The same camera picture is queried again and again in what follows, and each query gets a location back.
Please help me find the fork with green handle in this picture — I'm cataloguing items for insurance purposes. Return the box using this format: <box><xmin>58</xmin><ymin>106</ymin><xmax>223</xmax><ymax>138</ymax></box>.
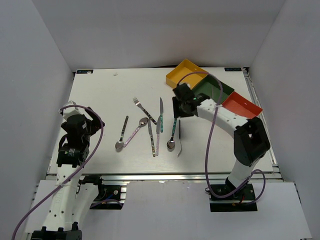
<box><xmin>177</xmin><ymin>118</ymin><xmax>183</xmax><ymax>158</ymax></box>

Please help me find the fork with black patterned handle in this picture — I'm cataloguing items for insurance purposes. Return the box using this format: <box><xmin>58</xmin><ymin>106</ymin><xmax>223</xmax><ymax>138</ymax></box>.
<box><xmin>132</xmin><ymin>97</ymin><xmax>157</xmax><ymax>125</ymax></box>

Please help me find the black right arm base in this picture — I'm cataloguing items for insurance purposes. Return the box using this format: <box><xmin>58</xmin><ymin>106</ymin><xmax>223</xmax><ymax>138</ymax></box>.
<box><xmin>205</xmin><ymin>183</ymin><xmax>258</xmax><ymax>213</ymax></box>

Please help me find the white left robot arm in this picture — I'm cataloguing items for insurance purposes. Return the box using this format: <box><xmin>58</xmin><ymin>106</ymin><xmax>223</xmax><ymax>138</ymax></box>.
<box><xmin>31</xmin><ymin>104</ymin><xmax>106</xmax><ymax>240</ymax></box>

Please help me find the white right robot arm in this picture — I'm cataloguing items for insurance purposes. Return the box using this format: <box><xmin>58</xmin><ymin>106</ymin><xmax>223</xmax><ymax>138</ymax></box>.
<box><xmin>172</xmin><ymin>83</ymin><xmax>271</xmax><ymax>200</ymax></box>

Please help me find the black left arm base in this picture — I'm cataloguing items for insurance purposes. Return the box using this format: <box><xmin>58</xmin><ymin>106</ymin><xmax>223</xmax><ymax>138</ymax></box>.
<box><xmin>78</xmin><ymin>175</ymin><xmax>123</xmax><ymax>210</ymax></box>

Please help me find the green square bin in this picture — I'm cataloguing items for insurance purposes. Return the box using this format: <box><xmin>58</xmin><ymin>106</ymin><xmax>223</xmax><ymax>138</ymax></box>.
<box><xmin>192</xmin><ymin>75</ymin><xmax>235</xmax><ymax>104</ymax></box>

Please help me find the yellow square bin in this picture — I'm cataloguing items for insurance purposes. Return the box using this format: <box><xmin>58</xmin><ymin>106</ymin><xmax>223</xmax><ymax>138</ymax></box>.
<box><xmin>165</xmin><ymin>59</ymin><xmax>208</xmax><ymax>89</ymax></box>

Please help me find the orange square bin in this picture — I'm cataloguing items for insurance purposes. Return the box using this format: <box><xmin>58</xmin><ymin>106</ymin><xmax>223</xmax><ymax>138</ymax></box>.
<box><xmin>222</xmin><ymin>91</ymin><xmax>263</xmax><ymax>119</ymax></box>

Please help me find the knife with green handle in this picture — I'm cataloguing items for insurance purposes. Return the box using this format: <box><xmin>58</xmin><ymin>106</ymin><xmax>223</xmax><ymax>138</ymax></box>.
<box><xmin>159</xmin><ymin>97</ymin><xmax>164</xmax><ymax>133</ymax></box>

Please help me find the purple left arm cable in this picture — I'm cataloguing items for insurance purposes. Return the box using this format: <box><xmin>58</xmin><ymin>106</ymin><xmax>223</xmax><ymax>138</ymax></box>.
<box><xmin>11</xmin><ymin>105</ymin><xmax>105</xmax><ymax>240</ymax></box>

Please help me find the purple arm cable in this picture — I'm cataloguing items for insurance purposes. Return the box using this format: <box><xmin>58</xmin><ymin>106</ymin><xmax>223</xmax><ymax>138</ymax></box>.
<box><xmin>176</xmin><ymin>71</ymin><xmax>266</xmax><ymax>206</ymax></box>
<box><xmin>11</xmin><ymin>105</ymin><xmax>105</xmax><ymax>240</ymax></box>

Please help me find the knife with pink handle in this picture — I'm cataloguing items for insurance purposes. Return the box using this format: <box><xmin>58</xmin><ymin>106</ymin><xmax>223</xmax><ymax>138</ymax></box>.
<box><xmin>155</xmin><ymin>116</ymin><xmax>161</xmax><ymax>156</ymax></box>

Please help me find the knife with black patterned handle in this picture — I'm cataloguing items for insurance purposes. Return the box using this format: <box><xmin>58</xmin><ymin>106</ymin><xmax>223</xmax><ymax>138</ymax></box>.
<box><xmin>148</xmin><ymin>118</ymin><xmax>156</xmax><ymax>157</ymax></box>

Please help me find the spoon with black patterned handle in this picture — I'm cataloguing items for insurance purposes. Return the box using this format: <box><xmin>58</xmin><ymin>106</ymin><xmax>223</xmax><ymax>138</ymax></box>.
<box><xmin>115</xmin><ymin>115</ymin><xmax>129</xmax><ymax>152</ymax></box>

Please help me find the spoon with green handle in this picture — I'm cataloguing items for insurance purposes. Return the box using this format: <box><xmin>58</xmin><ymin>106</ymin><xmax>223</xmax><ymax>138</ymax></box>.
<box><xmin>166</xmin><ymin>118</ymin><xmax>177</xmax><ymax>152</ymax></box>

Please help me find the spoon with pink handle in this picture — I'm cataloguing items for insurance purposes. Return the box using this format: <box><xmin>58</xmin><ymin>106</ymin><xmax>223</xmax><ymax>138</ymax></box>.
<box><xmin>124</xmin><ymin>117</ymin><xmax>149</xmax><ymax>147</ymax></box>

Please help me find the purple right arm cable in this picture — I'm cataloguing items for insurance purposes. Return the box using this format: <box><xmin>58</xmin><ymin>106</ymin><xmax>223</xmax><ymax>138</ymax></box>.
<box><xmin>176</xmin><ymin>71</ymin><xmax>266</xmax><ymax>206</ymax></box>

